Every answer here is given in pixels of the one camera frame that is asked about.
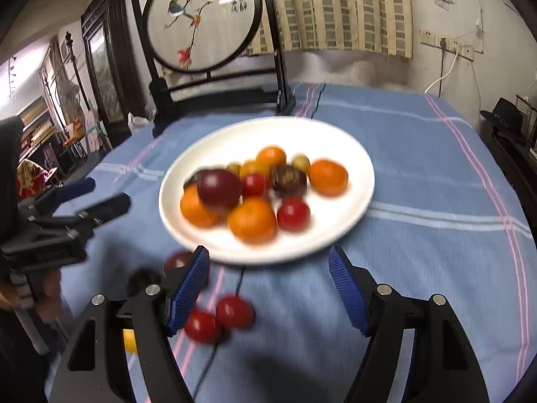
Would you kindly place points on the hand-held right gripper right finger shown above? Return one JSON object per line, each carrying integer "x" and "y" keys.
{"x": 348, "y": 289}

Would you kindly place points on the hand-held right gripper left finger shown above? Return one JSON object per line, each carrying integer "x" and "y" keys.
{"x": 191, "y": 289}

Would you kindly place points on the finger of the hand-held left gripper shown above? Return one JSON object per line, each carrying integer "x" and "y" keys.
{"x": 107, "y": 210}
{"x": 77, "y": 187}

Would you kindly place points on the cherry tomato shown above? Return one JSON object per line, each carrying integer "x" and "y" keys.
{"x": 235, "y": 311}
{"x": 176, "y": 261}
{"x": 203, "y": 326}
{"x": 254, "y": 184}

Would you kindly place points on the white oval plate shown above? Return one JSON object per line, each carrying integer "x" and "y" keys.
{"x": 335, "y": 226}

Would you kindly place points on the large orange mandarin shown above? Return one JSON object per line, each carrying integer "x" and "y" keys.
{"x": 195, "y": 212}
{"x": 251, "y": 221}

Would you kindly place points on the dark red plum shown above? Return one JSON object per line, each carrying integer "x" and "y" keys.
{"x": 219, "y": 187}

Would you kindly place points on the dark passion fruit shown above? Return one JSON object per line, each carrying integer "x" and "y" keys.
{"x": 287, "y": 180}

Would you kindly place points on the small yellow brown fruit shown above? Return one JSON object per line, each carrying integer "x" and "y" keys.
{"x": 233, "y": 169}

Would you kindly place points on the green yellow mandarin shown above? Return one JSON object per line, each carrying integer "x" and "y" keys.
{"x": 248, "y": 167}

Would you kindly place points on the small green citrus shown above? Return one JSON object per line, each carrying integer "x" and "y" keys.
{"x": 301, "y": 161}

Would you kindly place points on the person's left forearm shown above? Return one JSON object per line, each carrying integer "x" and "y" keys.
{"x": 16, "y": 369}

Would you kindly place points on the person's left hand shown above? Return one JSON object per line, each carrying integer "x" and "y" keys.
{"x": 50, "y": 291}

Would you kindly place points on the red patterned cloth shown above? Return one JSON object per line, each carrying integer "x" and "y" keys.
{"x": 31, "y": 174}

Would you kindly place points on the blue striped tablecloth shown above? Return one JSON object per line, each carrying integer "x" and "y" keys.
{"x": 419, "y": 260}

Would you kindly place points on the white plastic bag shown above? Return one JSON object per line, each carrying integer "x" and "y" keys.
{"x": 138, "y": 122}

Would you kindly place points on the dark carved framed panel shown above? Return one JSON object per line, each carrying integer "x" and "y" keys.
{"x": 103, "y": 67}

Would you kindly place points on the round embroidered screen black stand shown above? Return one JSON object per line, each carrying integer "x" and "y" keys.
{"x": 201, "y": 21}

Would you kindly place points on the black computer desk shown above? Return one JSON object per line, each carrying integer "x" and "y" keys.
{"x": 516, "y": 168}

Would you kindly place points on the black hat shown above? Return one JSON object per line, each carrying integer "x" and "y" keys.
{"x": 505, "y": 117}

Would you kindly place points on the beige checked curtain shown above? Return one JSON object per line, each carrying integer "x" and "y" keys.
{"x": 335, "y": 8}

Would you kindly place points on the white wall sockets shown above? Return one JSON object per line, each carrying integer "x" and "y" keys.
{"x": 428, "y": 37}

